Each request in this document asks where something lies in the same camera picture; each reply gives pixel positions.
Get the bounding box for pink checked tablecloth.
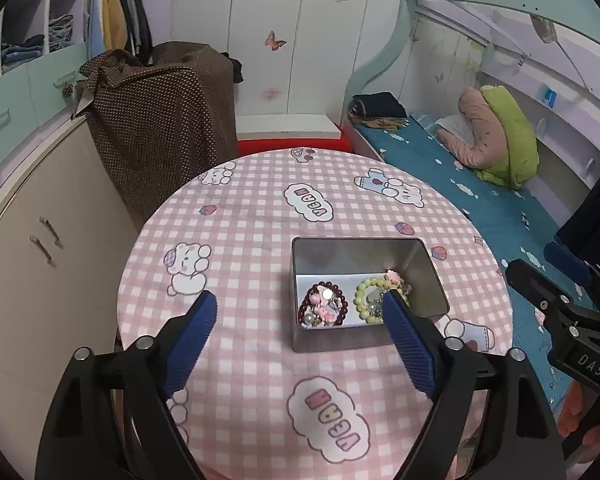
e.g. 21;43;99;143
116;147;516;480

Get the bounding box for white pillow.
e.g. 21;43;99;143
435;114;476;141

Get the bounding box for white wardrobe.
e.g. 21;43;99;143
172;0;406;118

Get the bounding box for light blue hanging garment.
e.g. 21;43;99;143
85;0;108;58

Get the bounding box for dark red bead bracelet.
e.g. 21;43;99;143
298;281;352;328

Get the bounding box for dark folded clothes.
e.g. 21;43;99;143
349;92;408;120

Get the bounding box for mint bunk bed frame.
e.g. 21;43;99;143
342;0;600;241

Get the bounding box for white flat board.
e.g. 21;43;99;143
236;114;342;142

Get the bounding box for lilac shelf unit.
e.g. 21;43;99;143
0;0;88;91

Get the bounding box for pink doll charm keychain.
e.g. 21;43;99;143
312;296;341;325

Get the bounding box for black cloth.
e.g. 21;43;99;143
222;52;244;85

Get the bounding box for red storage box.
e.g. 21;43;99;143
237;127;381;161

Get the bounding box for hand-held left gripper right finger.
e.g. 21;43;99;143
381;291;567;480

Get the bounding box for silver metal tin box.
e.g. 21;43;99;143
291;236;451;353

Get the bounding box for brown dotted cloth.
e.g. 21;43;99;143
71;41;238;231

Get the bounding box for pink and green quilt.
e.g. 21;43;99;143
437;85;539;191

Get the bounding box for folded blue clothes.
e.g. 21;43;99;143
1;35;46;63

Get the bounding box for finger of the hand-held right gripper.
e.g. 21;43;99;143
505;258;587;332
544;241;600;312

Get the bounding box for dark hanging garments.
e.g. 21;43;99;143
117;0;153;66

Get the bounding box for silver keychain charm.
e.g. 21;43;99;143
365;292;387;320

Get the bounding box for beige cabinet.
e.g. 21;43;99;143
0;120;141;426

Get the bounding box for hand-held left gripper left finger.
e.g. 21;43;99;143
35;290;218;480

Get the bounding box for person's right hand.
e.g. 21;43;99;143
555;384;589;440

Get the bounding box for teal bed sheet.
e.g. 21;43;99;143
352;112;600;406

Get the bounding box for yellow-green bead bracelet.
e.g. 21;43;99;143
355;274;413;325

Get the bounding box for yellow hanging garment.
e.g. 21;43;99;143
101;0;129;53

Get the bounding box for beige patterned scarf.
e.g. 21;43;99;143
352;116;411;132

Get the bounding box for dark navy garment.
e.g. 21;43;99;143
557;142;600;266

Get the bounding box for metal cabinet handle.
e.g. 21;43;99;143
28;235;56;267
40;216;63;249

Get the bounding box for brown hanging toy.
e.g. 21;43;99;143
530;15;558;43

